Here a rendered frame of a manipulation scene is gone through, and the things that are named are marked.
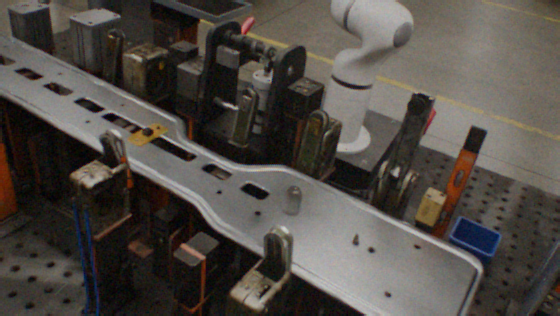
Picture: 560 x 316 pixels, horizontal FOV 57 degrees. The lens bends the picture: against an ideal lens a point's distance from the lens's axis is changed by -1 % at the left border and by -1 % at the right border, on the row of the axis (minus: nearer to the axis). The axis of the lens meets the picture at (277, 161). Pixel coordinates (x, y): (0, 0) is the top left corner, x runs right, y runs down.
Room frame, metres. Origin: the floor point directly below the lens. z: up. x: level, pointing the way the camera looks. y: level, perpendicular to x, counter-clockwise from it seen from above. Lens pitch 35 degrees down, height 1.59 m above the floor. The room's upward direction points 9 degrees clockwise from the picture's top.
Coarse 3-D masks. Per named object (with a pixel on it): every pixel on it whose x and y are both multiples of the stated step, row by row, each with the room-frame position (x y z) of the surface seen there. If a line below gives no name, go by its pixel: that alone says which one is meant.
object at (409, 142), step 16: (416, 96) 0.77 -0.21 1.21; (432, 96) 0.77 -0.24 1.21; (416, 112) 0.74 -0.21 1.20; (400, 128) 0.77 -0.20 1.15; (416, 128) 0.76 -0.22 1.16; (400, 144) 0.77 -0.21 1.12; (416, 144) 0.75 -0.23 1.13; (400, 160) 0.76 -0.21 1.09; (384, 176) 0.75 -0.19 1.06; (400, 176) 0.74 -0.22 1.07
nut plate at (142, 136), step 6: (150, 126) 0.88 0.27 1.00; (162, 126) 0.88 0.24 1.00; (138, 132) 0.85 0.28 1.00; (144, 132) 0.84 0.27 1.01; (150, 132) 0.84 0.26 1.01; (156, 132) 0.86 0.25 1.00; (162, 132) 0.86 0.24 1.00; (132, 138) 0.83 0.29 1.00; (138, 138) 0.83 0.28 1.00; (144, 138) 0.83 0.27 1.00; (150, 138) 0.84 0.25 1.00; (138, 144) 0.81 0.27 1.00; (144, 144) 0.81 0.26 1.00
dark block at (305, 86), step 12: (300, 84) 0.93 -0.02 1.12; (312, 84) 0.95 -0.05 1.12; (324, 84) 0.95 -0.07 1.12; (288, 96) 0.91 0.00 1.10; (300, 96) 0.90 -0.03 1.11; (312, 96) 0.91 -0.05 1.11; (288, 108) 0.91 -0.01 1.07; (300, 108) 0.90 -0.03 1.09; (312, 108) 0.92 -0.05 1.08; (288, 120) 0.91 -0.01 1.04; (300, 120) 0.90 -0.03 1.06; (288, 132) 0.91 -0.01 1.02; (300, 132) 0.90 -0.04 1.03; (288, 144) 0.91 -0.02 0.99; (300, 144) 0.91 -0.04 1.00; (288, 156) 0.91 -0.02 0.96
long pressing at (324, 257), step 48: (0, 48) 1.13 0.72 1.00; (0, 96) 0.93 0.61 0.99; (48, 96) 0.94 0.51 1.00; (96, 96) 0.97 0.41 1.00; (96, 144) 0.80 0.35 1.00; (192, 144) 0.84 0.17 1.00; (192, 192) 0.70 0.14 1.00; (240, 192) 0.71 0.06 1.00; (336, 192) 0.75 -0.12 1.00; (240, 240) 0.60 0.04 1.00; (336, 240) 0.63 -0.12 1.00; (384, 240) 0.65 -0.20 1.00; (432, 240) 0.66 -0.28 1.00; (336, 288) 0.53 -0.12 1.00; (384, 288) 0.54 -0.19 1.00; (432, 288) 0.55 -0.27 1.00
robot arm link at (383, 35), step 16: (368, 0) 1.25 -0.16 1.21; (384, 0) 1.24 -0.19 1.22; (352, 16) 1.24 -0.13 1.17; (368, 16) 1.21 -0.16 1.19; (384, 16) 1.19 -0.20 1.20; (400, 16) 1.19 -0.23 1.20; (352, 32) 1.25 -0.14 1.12; (368, 32) 1.20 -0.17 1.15; (384, 32) 1.17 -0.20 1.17; (400, 32) 1.18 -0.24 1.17; (352, 48) 1.31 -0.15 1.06; (368, 48) 1.19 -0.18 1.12; (384, 48) 1.18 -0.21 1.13; (400, 48) 1.21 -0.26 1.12; (336, 64) 1.26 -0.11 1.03; (352, 64) 1.22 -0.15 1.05; (368, 64) 1.22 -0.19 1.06; (336, 80) 1.25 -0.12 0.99; (352, 80) 1.23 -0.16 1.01; (368, 80) 1.24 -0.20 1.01
